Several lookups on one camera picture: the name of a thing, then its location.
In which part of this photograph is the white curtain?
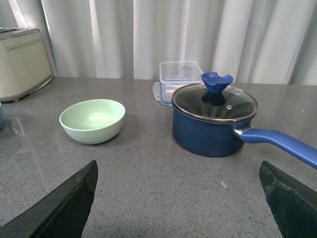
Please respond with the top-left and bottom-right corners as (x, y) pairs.
(0, 0), (317, 86)

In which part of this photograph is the cream toaster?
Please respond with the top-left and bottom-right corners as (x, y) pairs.
(0, 28), (53, 102)

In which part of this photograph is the clear plastic food container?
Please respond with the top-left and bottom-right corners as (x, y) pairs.
(152, 61), (203, 106)

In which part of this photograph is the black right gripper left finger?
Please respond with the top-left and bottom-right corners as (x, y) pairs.
(0, 160), (98, 238)

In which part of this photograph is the green bowl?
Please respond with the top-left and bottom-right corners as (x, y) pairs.
(59, 99), (126, 144)

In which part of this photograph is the glass lid blue knob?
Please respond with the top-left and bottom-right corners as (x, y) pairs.
(171, 72), (258, 122)

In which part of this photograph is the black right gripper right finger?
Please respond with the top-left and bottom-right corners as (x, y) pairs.
(259, 161), (317, 238)

